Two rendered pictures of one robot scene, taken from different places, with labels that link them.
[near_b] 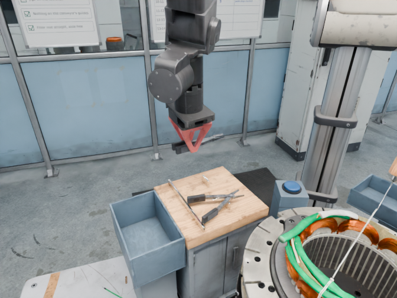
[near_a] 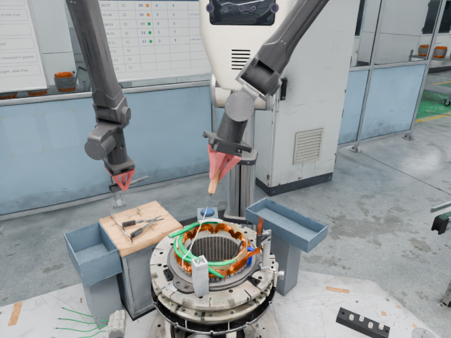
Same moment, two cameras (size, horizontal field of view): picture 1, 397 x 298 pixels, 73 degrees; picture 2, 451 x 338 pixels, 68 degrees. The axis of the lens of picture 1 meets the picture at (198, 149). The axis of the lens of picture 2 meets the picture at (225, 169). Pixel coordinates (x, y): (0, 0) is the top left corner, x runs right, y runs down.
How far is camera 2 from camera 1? 49 cm
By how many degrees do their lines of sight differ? 8
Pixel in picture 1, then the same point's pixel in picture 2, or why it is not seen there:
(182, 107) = (111, 160)
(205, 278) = (140, 282)
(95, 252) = not seen: hidden behind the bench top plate
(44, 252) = not seen: outside the picture
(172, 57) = (98, 133)
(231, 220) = (154, 236)
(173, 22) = (98, 110)
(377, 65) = (335, 96)
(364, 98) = (327, 129)
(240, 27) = (198, 64)
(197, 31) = (113, 116)
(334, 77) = not seen: hidden behind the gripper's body
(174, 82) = (100, 148)
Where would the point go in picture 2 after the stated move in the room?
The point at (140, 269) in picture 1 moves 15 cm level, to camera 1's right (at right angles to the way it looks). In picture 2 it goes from (87, 271) to (143, 266)
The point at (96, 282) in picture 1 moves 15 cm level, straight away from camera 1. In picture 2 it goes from (55, 305) to (43, 279)
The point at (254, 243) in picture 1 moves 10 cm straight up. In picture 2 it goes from (161, 245) to (158, 214)
